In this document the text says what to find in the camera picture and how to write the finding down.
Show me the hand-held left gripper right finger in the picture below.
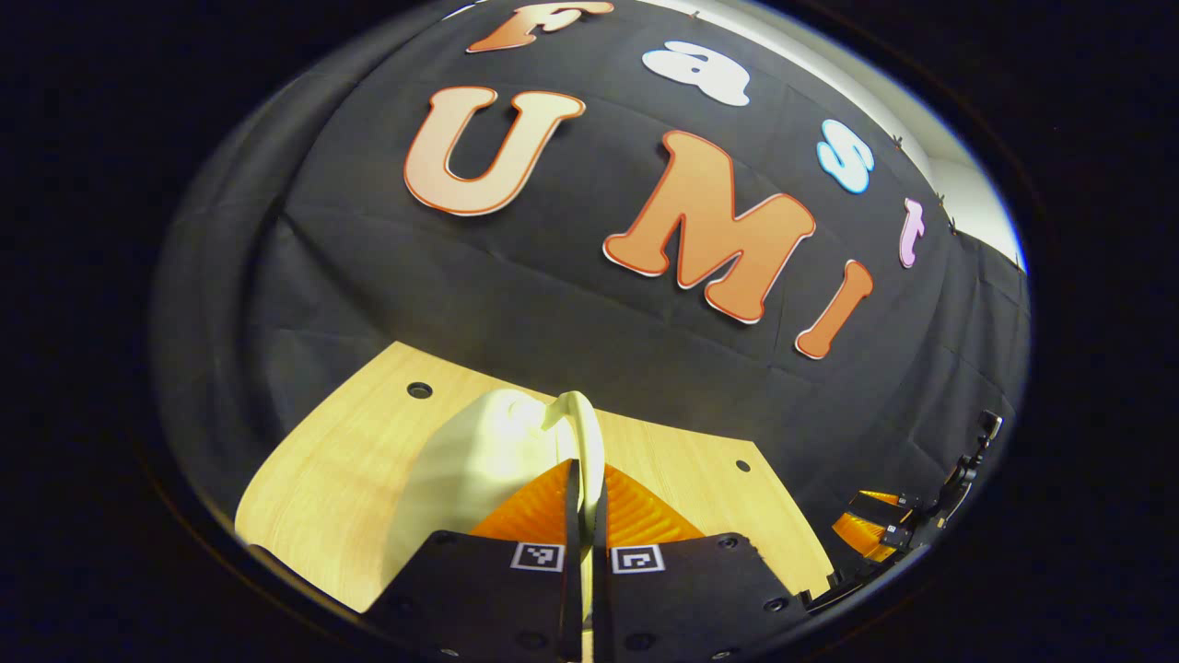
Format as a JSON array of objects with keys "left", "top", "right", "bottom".
[{"left": 589, "top": 463, "right": 811, "bottom": 663}]

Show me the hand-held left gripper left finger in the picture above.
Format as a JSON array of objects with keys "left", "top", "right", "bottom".
[{"left": 367, "top": 459, "right": 585, "bottom": 663}]

